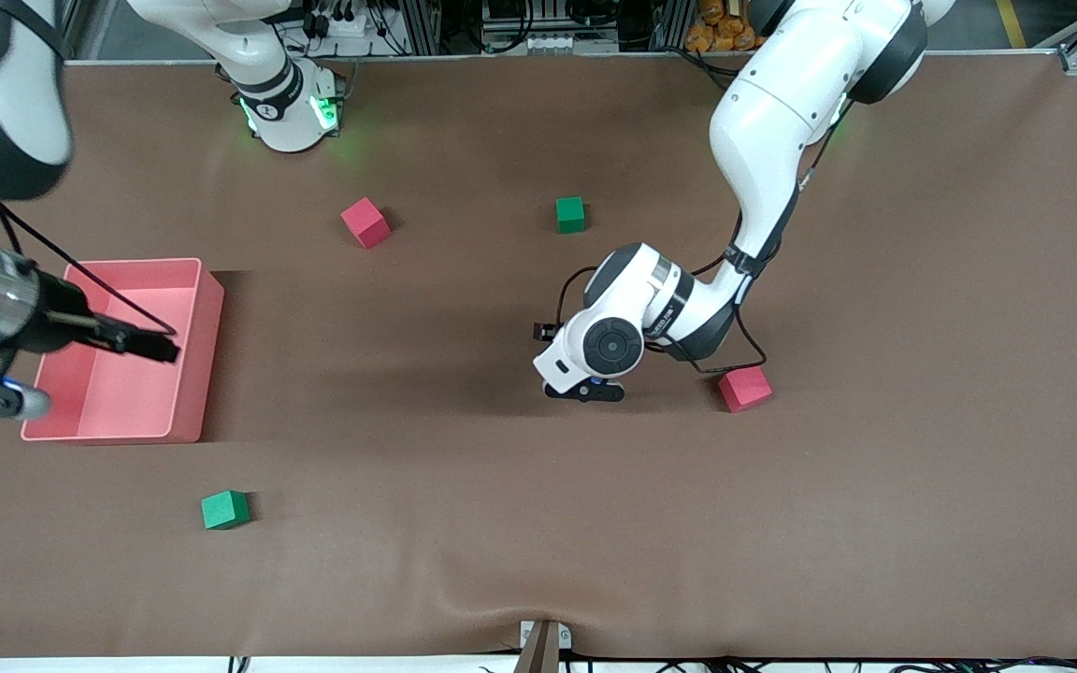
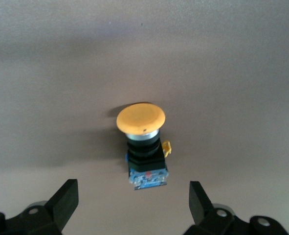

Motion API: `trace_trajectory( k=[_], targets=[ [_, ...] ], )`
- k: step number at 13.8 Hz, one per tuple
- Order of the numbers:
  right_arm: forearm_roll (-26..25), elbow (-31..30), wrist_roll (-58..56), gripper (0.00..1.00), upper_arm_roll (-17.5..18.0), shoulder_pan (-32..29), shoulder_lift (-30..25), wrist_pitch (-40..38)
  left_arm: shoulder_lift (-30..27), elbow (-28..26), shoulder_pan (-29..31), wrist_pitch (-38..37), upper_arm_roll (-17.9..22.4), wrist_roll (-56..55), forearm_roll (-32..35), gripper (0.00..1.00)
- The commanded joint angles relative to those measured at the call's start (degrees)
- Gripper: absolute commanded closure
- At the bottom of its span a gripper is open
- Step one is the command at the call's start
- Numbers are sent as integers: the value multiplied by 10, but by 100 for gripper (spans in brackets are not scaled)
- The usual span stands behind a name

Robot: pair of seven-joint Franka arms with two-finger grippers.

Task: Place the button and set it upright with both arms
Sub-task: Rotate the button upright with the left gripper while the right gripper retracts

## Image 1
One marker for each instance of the white power strip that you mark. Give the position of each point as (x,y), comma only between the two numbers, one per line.
(347,23)

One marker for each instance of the grey camera bracket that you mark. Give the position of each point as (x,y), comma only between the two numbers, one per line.
(545,645)

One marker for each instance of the pink plastic tray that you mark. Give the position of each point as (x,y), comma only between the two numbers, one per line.
(127,402)

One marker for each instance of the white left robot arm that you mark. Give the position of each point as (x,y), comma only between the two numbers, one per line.
(782,121)

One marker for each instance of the orange snack bag pile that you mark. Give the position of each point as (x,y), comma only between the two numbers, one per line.
(716,33)

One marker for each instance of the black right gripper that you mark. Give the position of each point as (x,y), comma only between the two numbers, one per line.
(64,309)

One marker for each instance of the pink foam cube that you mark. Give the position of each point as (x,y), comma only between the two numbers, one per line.
(366,222)
(746,389)

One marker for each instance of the green foam cube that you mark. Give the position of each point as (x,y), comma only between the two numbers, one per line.
(570,214)
(224,509)

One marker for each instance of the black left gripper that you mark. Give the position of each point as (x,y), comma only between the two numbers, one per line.
(538,331)

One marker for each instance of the white terminal block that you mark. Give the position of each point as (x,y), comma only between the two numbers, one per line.
(548,44)

